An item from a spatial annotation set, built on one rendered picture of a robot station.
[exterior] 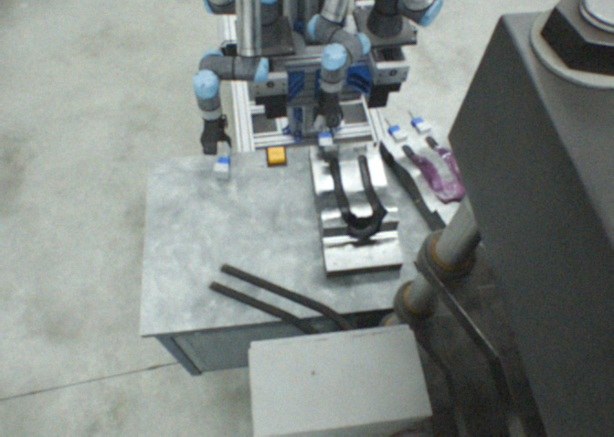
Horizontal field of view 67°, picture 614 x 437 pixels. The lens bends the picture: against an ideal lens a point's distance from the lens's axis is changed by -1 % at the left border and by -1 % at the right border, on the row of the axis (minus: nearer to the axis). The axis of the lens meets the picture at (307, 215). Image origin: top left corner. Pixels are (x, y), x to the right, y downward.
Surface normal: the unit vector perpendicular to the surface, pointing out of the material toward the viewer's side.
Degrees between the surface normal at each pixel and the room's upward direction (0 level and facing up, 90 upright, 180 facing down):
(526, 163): 90
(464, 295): 0
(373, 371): 0
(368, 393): 0
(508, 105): 90
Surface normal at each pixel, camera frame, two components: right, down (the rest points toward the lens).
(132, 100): 0.03, -0.50
